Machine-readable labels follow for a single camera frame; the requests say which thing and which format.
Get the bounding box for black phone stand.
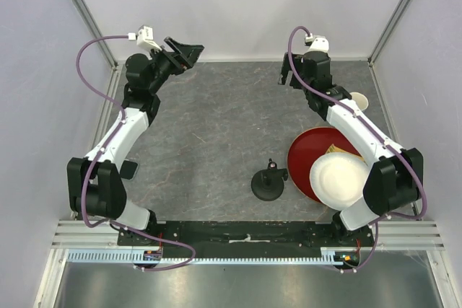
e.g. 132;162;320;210
250;158;289;201

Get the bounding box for aluminium frame rail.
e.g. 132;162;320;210
52;221;118;249

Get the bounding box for blue cable duct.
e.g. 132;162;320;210
67;249;359;265

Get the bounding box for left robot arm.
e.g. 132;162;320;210
66;32;204;231

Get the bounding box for black smartphone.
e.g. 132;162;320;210
119;160;139;180

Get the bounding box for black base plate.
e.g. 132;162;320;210
117;221;374;258

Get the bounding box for white paper plate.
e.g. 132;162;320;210
310;152;369;211

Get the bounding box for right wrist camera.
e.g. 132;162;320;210
305;34;329;53

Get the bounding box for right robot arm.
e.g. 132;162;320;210
280;50;427;235

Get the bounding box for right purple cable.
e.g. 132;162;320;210
288;26;430;273

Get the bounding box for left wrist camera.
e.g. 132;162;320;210
136;25;162;52

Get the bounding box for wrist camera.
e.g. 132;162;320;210
136;25;162;52
305;34;329;53

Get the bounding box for purple cable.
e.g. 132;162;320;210
288;26;430;273
77;33;198;272

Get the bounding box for red round tray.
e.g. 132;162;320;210
287;127;359;203

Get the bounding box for yellow snack packet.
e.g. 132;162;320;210
326;144;364;161

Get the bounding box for blue mug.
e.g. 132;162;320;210
350;92;369;111

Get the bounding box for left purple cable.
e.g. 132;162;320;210
77;33;198;272

